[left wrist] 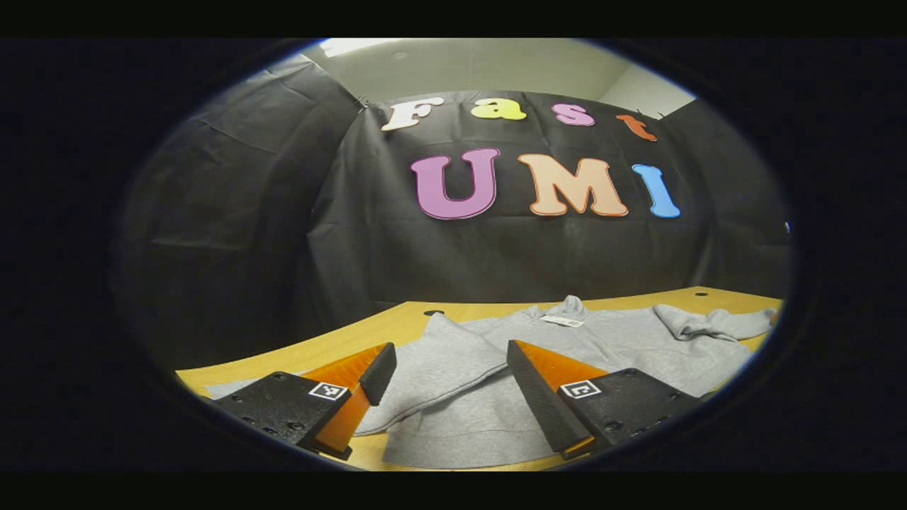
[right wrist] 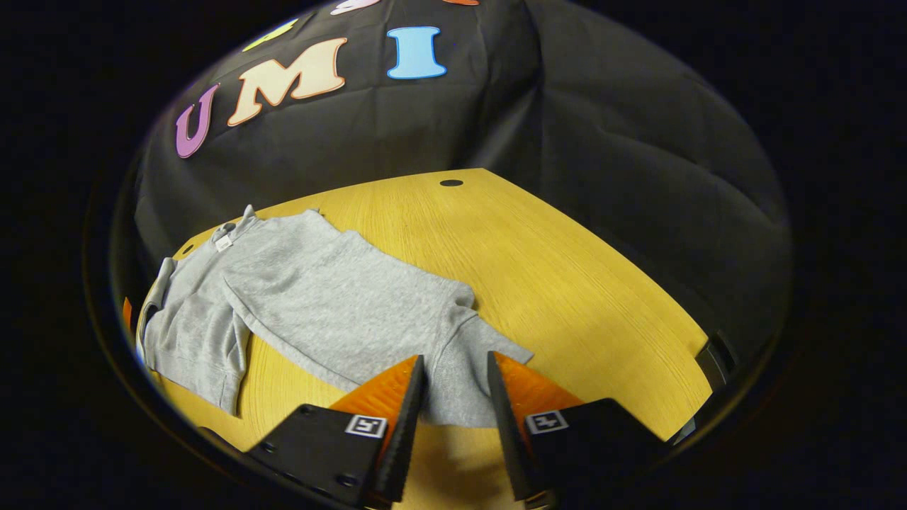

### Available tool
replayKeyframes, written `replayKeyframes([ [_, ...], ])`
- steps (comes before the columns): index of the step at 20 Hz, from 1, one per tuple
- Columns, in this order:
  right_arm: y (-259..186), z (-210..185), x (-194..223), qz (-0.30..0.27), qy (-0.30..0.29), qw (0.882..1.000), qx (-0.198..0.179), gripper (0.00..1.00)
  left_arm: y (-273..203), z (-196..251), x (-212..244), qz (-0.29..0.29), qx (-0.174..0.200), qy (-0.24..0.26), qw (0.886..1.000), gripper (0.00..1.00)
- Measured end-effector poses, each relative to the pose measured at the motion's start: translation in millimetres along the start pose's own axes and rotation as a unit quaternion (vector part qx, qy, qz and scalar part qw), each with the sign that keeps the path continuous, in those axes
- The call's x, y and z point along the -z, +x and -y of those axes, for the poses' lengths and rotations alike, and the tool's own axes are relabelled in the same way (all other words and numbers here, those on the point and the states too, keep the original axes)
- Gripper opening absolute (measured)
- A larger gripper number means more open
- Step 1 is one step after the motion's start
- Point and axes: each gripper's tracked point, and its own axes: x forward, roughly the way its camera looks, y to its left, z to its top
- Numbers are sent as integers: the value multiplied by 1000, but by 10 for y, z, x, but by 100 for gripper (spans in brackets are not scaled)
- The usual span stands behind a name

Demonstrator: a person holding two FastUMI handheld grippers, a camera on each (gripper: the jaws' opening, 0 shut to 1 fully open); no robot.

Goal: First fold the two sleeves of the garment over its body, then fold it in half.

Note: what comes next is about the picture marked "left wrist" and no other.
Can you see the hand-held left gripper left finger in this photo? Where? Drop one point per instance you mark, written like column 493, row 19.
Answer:
column 379, row 372

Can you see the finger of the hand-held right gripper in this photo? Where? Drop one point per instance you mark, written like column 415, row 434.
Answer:
column 777, row 316

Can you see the grey sweatshirt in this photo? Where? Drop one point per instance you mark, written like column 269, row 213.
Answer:
column 638, row 340

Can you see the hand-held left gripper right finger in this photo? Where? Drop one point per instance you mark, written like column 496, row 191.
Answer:
column 538, row 404

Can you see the black backdrop cloth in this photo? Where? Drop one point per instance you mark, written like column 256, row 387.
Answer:
column 496, row 255

